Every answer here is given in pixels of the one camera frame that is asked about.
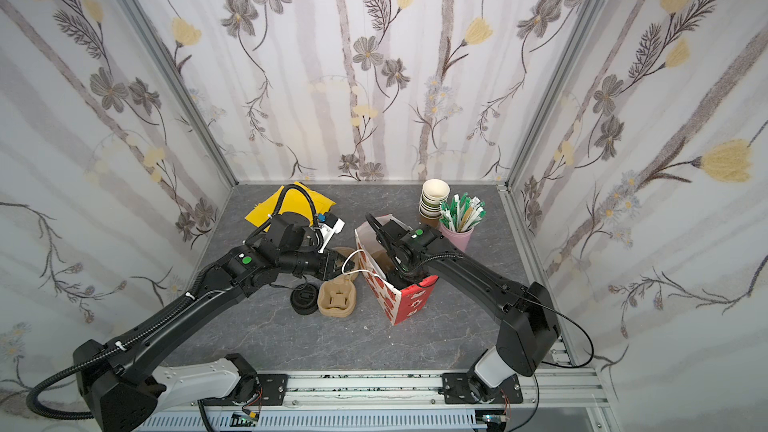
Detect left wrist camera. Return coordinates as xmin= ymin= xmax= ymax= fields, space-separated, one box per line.
xmin=317 ymin=212 xmax=345 ymax=253

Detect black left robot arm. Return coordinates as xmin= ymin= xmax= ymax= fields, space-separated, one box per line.
xmin=26 ymin=184 xmax=344 ymax=431

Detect green white wrapped straws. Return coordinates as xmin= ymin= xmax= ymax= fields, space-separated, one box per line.
xmin=439 ymin=193 xmax=486 ymax=233

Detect stack of paper cups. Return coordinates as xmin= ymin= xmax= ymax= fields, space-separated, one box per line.
xmin=419 ymin=179 xmax=450 ymax=228

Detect yellow napkin stack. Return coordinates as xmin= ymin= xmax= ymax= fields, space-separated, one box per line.
xmin=245 ymin=182 xmax=335 ymax=227

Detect pink straw holder cup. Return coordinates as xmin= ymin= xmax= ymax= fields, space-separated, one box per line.
xmin=439 ymin=223 xmax=473 ymax=252

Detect brown pulp cup carrier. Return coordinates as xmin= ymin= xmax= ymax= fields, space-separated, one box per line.
xmin=317 ymin=247 xmax=360 ymax=318

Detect stack of black lids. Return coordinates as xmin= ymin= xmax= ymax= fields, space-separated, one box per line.
xmin=290 ymin=283 xmax=319 ymax=316

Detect aluminium mounting rail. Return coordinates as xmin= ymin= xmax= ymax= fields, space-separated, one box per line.
xmin=140 ymin=369 xmax=619 ymax=431

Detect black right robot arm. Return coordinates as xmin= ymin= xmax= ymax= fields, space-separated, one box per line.
xmin=366 ymin=213 xmax=565 ymax=404

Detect red white paper bag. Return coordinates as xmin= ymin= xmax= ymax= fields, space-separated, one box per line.
xmin=344 ymin=223 xmax=438 ymax=325

